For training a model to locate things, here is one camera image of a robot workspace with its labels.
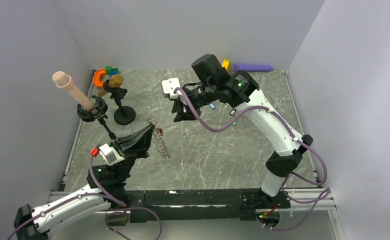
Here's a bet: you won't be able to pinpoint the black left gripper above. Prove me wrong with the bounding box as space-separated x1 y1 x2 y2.
112 123 156 183

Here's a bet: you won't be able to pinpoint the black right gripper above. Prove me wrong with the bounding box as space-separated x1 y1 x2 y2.
171 80 218 123

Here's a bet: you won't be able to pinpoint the metal disc with keyrings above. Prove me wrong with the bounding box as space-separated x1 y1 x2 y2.
147 119 171 159

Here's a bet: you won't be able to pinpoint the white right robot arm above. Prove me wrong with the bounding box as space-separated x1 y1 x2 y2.
161 54 313 208

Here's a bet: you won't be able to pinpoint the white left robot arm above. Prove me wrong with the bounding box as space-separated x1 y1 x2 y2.
8 123 156 240

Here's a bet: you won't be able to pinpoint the blue tag key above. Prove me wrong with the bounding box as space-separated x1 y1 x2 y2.
209 102 216 110

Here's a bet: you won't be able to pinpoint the black short microphone stand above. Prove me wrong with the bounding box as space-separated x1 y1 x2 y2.
103 80 136 126

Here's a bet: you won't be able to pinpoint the black tag key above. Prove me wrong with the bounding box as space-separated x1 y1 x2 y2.
229 109 237 116

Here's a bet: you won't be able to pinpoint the yellow block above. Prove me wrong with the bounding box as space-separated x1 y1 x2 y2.
222 59 230 72

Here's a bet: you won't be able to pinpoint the gold microphone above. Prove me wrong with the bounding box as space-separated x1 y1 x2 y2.
97 74 124 98

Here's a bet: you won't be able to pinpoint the orange horseshoe toy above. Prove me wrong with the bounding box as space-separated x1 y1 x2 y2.
92 69 107 88

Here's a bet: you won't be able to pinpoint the green blue toy bricks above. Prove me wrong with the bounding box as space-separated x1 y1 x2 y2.
105 65 120 77

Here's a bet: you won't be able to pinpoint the purple cylinder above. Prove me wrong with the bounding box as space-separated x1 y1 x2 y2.
233 63 274 72

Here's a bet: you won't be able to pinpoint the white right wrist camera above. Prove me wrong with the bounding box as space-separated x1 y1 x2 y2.
161 77 180 100

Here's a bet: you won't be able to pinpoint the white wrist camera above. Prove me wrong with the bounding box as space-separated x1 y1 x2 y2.
161 77 180 100
90 143 125 166

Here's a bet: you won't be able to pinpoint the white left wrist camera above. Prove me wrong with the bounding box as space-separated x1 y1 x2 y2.
90 143 125 166

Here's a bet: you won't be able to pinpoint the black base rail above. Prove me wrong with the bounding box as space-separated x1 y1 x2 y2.
108 187 291 223

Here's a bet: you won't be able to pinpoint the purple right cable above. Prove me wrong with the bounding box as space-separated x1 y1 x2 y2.
173 86 332 233

